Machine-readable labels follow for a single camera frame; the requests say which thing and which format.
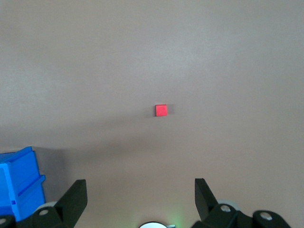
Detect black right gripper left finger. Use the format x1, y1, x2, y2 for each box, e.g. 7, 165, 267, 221
0, 179, 88, 228

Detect small red cube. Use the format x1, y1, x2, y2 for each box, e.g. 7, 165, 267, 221
155, 104, 168, 117

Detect blue plastic bin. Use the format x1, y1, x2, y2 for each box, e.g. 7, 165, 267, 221
0, 146, 46, 223

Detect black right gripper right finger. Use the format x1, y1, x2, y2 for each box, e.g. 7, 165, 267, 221
191, 178, 292, 228

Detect brown table mat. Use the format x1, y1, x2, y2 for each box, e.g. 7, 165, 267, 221
0, 0, 304, 228

